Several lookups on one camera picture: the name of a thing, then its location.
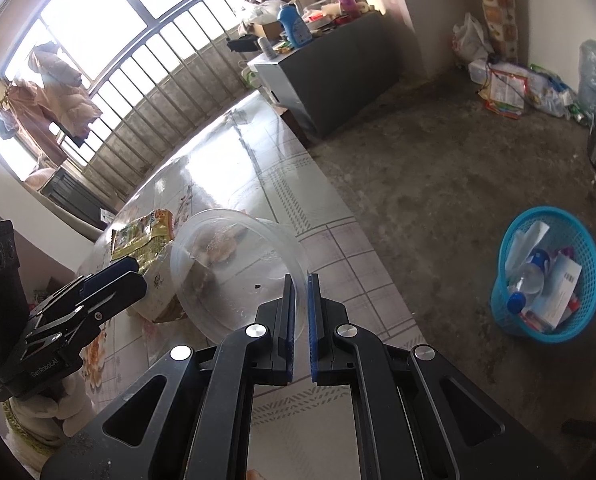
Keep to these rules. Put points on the blue white cardboard box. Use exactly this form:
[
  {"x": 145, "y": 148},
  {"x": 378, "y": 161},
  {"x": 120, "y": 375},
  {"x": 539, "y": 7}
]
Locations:
[{"x": 558, "y": 300}]

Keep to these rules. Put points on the blue plastic waste basket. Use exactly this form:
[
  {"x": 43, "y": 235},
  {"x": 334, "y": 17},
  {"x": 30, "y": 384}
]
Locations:
[{"x": 553, "y": 230}]

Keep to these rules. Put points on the metal balcony railing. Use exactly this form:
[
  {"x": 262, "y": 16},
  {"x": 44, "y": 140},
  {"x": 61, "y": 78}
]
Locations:
[{"x": 166, "y": 84}]

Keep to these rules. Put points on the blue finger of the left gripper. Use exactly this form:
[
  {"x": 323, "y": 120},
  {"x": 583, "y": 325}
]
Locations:
[{"x": 107, "y": 275}]

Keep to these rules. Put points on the hanging beige down jacket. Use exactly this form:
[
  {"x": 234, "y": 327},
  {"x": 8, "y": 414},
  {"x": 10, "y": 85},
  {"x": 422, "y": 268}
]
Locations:
[{"x": 63, "y": 86}]

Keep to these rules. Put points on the grey cabinet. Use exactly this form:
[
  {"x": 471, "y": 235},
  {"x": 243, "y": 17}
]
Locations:
[{"x": 329, "y": 80}]

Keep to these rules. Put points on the clear plastic lid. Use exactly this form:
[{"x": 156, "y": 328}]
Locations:
[{"x": 253, "y": 276}]

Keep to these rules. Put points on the blue detergent bottle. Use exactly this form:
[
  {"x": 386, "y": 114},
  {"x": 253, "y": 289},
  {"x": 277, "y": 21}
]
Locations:
[{"x": 296, "y": 30}]

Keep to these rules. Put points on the yellow snack bag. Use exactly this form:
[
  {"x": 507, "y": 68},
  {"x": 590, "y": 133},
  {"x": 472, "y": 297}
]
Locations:
[{"x": 144, "y": 238}]

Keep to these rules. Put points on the white gloved left hand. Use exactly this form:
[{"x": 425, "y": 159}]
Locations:
[{"x": 41, "y": 422}]

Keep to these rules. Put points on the pile of floor trash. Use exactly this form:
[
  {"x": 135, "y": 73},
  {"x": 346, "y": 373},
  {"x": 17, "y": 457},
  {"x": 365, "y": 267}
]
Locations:
[{"x": 509, "y": 90}]

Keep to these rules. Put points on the small white bottle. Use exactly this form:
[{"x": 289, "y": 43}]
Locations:
[{"x": 267, "y": 48}]

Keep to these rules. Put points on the white plastic bag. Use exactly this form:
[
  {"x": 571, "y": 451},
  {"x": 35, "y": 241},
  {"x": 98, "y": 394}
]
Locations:
[{"x": 470, "y": 41}]

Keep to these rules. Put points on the bottle with blue cap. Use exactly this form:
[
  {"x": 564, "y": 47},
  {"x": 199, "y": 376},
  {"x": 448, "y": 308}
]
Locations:
[{"x": 526, "y": 282}]

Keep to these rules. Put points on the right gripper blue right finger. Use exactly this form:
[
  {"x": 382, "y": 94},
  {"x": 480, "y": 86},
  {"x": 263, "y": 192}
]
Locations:
[{"x": 317, "y": 327}]

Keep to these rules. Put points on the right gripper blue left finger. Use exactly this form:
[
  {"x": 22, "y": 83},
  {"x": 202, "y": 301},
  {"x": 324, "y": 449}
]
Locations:
[{"x": 285, "y": 331}]

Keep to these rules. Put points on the cardboard box with clutter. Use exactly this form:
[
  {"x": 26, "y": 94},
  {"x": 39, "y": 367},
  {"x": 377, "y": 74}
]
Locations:
[{"x": 260, "y": 18}]

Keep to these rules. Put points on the hanging pink clothes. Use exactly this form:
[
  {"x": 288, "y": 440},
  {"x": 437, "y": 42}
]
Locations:
[{"x": 26, "y": 106}]

